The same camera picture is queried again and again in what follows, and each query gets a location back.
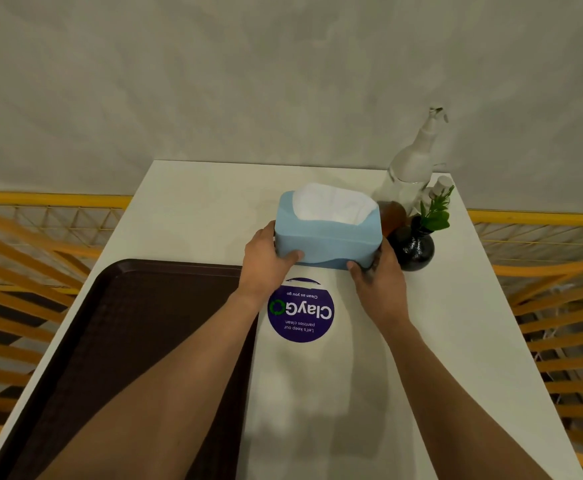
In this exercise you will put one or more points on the person's right hand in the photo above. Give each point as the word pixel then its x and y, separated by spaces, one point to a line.
pixel 384 289

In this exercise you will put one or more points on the person's left hand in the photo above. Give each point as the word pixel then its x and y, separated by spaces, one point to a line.
pixel 260 264

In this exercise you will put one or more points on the person's left thumb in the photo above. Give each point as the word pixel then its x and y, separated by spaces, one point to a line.
pixel 291 256

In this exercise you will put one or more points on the person's right thumb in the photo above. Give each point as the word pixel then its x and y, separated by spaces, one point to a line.
pixel 355 268

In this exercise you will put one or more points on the blue tissue box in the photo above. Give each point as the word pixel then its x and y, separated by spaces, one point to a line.
pixel 329 234

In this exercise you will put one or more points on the person's left forearm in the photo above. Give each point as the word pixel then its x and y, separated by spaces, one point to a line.
pixel 156 394

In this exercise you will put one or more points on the person's right forearm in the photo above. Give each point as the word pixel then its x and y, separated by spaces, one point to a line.
pixel 451 399

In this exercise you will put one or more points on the round purple sticker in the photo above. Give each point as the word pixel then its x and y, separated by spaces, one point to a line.
pixel 301 309

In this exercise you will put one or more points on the small amber bottle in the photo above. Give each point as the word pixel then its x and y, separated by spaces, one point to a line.
pixel 390 218

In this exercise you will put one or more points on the black round vase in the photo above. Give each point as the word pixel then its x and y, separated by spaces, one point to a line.
pixel 414 248

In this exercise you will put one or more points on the white tissue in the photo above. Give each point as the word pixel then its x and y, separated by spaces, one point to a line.
pixel 332 203

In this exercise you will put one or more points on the green plant sprig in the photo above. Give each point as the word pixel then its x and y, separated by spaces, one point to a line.
pixel 437 209

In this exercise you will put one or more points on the small clear white-capped bottle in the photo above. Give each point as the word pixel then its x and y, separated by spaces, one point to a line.
pixel 435 192

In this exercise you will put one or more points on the clear spray bottle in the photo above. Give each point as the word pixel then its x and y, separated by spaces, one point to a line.
pixel 411 164

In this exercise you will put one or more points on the dark brown plastic tray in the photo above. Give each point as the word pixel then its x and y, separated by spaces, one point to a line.
pixel 121 369

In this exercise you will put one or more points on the yellow metal railing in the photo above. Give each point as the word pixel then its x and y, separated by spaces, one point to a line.
pixel 46 274

